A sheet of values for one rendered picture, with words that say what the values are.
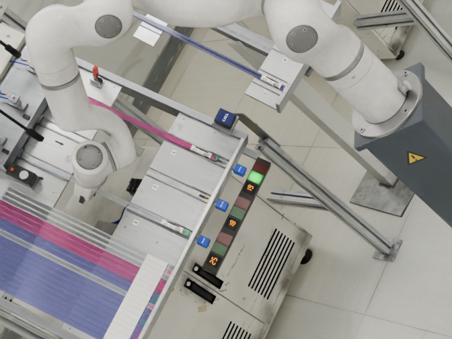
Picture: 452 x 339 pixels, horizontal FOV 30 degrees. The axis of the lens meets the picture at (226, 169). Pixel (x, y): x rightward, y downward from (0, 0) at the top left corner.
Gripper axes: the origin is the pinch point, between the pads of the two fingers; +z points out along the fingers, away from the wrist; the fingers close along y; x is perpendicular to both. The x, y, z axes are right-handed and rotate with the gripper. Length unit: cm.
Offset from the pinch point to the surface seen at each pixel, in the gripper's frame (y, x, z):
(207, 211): -7.4, 30.3, -5.9
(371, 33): -107, 54, 51
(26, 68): -21.3, -31.8, 1.0
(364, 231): -33, 77, 28
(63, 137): -9.6, -14.1, 4.0
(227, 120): -31.9, 23.8, -7.2
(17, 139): -2.2, -23.7, -0.4
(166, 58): -118, -23, 194
